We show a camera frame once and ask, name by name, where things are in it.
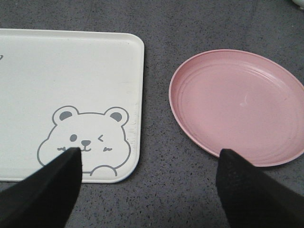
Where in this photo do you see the pink round plate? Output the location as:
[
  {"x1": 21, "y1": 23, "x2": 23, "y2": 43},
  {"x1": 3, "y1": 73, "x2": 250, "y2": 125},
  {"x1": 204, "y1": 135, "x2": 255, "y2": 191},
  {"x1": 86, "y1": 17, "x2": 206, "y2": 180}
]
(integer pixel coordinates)
[{"x1": 169, "y1": 49, "x2": 304, "y2": 167}]

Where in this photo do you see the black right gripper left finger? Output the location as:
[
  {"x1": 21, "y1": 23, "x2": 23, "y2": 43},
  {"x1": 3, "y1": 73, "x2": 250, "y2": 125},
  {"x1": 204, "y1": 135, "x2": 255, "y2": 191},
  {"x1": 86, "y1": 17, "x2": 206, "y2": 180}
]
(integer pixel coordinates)
[{"x1": 0, "y1": 148, "x2": 82, "y2": 228}]

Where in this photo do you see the cream bear serving tray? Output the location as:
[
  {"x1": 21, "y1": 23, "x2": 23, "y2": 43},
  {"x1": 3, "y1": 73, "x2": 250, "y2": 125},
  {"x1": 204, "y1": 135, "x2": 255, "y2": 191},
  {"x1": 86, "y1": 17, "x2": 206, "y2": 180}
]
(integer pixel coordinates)
[{"x1": 0, "y1": 28, "x2": 144, "y2": 183}]

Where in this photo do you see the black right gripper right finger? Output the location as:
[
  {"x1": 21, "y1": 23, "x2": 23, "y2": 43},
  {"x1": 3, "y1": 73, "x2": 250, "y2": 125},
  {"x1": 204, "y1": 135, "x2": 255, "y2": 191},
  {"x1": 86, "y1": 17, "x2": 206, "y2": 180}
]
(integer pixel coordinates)
[{"x1": 216, "y1": 149, "x2": 304, "y2": 228}]

